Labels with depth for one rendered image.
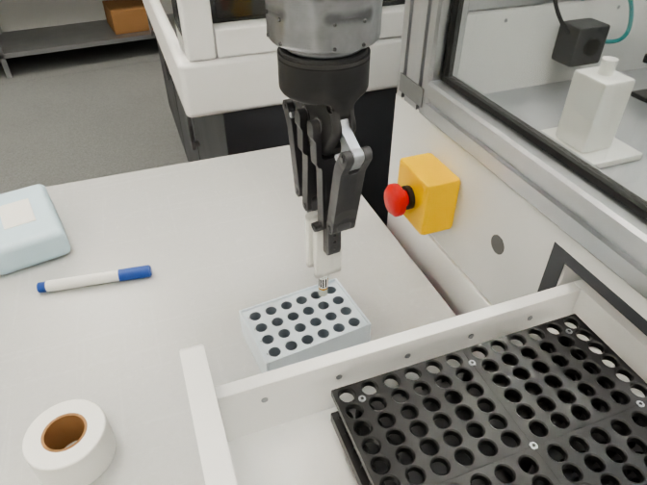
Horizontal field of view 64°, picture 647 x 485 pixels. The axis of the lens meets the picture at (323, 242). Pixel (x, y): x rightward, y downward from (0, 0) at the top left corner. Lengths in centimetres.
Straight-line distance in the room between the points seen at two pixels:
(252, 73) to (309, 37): 62
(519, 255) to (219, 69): 64
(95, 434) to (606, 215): 47
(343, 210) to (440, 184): 17
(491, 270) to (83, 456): 44
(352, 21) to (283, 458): 33
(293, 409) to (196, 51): 69
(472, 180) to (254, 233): 33
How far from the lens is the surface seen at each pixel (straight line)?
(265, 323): 59
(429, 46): 65
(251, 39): 99
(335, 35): 40
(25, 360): 68
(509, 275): 58
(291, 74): 42
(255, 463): 44
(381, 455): 37
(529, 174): 52
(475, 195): 60
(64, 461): 53
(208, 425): 35
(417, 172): 62
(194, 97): 101
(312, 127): 44
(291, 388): 42
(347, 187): 45
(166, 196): 88
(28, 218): 82
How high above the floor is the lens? 122
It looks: 38 degrees down
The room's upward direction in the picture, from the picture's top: straight up
